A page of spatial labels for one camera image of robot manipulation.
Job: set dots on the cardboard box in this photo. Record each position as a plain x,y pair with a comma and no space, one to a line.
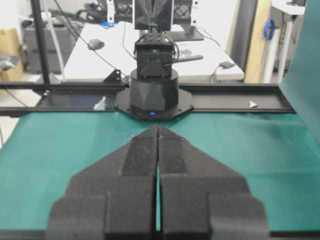
11,65

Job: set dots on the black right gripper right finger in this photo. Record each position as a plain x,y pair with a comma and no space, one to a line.
202,198

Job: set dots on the green hanging backdrop cloth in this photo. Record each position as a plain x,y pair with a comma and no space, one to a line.
301,84

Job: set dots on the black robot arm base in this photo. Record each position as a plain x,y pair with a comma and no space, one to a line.
154,93

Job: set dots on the monitor with black stand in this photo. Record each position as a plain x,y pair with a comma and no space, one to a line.
177,19

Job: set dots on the white background desk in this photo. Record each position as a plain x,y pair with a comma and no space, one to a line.
86,65

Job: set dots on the small grey desk device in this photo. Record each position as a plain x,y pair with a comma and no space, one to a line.
226,64

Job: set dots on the black vertical frame post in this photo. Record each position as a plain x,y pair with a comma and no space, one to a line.
40,38

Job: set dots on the black aluminium frame rail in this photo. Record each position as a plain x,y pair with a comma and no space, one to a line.
111,97

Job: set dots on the grey filing cabinet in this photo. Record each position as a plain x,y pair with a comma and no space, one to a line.
66,42

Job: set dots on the green table cloth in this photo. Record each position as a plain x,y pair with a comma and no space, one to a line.
277,154

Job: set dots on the black computer mouse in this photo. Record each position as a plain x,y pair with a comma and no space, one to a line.
95,44

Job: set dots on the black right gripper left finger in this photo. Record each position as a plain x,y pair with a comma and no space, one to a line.
113,198

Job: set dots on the blue tape roll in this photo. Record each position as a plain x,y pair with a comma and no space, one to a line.
269,29

